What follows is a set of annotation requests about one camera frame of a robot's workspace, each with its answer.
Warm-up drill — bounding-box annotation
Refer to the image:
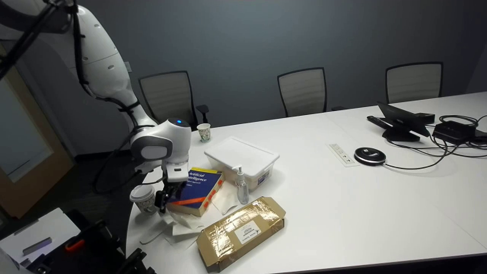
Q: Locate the round black speaker puck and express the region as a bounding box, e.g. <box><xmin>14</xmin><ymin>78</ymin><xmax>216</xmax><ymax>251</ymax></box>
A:
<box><xmin>353</xmin><ymin>146</ymin><xmax>388</xmax><ymax>168</ymax></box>

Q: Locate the gray marker pen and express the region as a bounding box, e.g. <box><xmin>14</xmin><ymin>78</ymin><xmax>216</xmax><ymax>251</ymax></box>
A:
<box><xmin>20</xmin><ymin>236</ymin><xmax>53</xmax><ymax>257</ymax></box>

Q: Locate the white plastic container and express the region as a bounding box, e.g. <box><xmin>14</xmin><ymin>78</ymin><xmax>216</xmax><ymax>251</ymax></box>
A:
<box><xmin>203</xmin><ymin>137</ymin><xmax>282</xmax><ymax>192</ymax></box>

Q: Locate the table power outlet strip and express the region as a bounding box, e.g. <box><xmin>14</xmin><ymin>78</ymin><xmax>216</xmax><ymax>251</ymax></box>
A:
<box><xmin>327</xmin><ymin>142</ymin><xmax>359</xmax><ymax>168</ymax></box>

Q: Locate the brown cardboard box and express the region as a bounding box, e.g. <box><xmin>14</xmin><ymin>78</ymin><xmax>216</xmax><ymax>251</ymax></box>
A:
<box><xmin>195</xmin><ymin>195</ymin><xmax>288</xmax><ymax>274</ymax></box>

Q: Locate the black electronics box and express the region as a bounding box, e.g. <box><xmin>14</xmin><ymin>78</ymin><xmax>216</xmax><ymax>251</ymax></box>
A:
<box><xmin>432</xmin><ymin>114</ymin><xmax>487</xmax><ymax>146</ymax></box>

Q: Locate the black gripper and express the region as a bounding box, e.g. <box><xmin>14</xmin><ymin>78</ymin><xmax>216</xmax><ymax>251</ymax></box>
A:
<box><xmin>154</xmin><ymin>180</ymin><xmax>187</xmax><ymax>215</ymax></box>

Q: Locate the patterned open paper cup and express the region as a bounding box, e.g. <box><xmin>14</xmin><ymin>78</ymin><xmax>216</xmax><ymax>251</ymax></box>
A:
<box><xmin>196</xmin><ymin>122</ymin><xmax>213</xmax><ymax>145</ymax></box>

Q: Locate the mesh back office chair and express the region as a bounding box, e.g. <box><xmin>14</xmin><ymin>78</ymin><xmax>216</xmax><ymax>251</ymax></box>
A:
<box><xmin>137</xmin><ymin>69</ymin><xmax>212</xmax><ymax>133</ymax></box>
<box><xmin>384</xmin><ymin>61</ymin><xmax>446</xmax><ymax>105</ymax></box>
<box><xmin>276</xmin><ymin>66</ymin><xmax>330</xmax><ymax>119</ymax></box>

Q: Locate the black conference phone stand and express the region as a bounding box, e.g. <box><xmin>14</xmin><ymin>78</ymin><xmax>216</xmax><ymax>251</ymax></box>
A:
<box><xmin>367</xmin><ymin>102</ymin><xmax>437</xmax><ymax>145</ymax></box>

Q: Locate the white board sheet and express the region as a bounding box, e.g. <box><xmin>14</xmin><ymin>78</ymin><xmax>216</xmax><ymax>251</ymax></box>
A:
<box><xmin>0</xmin><ymin>206</ymin><xmax>84</xmax><ymax>268</ymax></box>

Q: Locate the blue book with yellow edge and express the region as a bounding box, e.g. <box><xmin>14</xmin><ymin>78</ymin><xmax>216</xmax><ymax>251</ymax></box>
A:
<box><xmin>166</xmin><ymin>166</ymin><xmax>225</xmax><ymax>218</ymax></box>

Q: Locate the black table cable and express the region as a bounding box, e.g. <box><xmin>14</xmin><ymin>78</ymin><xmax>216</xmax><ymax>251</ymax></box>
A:
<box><xmin>382</xmin><ymin>133</ymin><xmax>487</xmax><ymax>172</ymax></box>

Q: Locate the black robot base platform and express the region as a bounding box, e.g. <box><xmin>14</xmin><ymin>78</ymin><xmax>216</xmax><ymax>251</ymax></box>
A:
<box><xmin>20</xmin><ymin>204</ymin><xmax>157</xmax><ymax>274</ymax></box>

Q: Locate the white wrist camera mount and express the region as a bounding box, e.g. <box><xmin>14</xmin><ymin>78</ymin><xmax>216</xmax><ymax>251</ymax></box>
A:
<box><xmin>166</xmin><ymin>160</ymin><xmax>190</xmax><ymax>184</ymax></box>

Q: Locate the paper coffee cup white lid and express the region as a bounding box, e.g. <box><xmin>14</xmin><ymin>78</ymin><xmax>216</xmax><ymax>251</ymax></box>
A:
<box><xmin>128</xmin><ymin>184</ymin><xmax>160</xmax><ymax>215</ymax></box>

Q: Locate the clear sanitizer bottle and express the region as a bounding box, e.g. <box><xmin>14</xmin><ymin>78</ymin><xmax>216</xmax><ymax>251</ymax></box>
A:
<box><xmin>236</xmin><ymin>166</ymin><xmax>251</xmax><ymax>207</ymax></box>

